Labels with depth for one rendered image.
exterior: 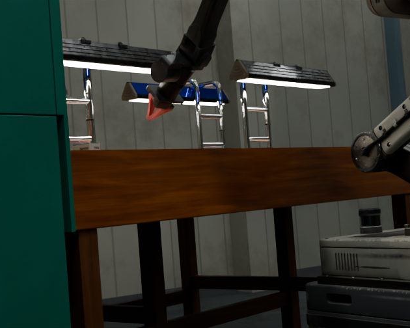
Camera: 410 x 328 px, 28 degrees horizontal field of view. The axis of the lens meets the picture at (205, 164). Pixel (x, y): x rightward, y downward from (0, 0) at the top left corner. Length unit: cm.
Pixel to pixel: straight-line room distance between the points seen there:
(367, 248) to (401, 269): 14
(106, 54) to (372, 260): 97
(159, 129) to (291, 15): 137
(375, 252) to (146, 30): 297
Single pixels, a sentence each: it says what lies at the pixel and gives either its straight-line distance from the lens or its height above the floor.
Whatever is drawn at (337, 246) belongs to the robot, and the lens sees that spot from 248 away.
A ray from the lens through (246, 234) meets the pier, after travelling 510.
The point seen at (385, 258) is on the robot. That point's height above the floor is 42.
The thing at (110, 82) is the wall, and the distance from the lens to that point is 485.
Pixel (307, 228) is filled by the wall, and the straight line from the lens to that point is 564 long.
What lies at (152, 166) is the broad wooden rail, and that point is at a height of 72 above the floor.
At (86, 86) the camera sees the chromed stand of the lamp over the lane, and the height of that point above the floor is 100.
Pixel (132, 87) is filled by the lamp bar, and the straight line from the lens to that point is 331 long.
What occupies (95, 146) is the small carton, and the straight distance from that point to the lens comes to 199.
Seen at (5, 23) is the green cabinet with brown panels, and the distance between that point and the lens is 179.
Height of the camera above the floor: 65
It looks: 2 degrees up
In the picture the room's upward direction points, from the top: 4 degrees counter-clockwise
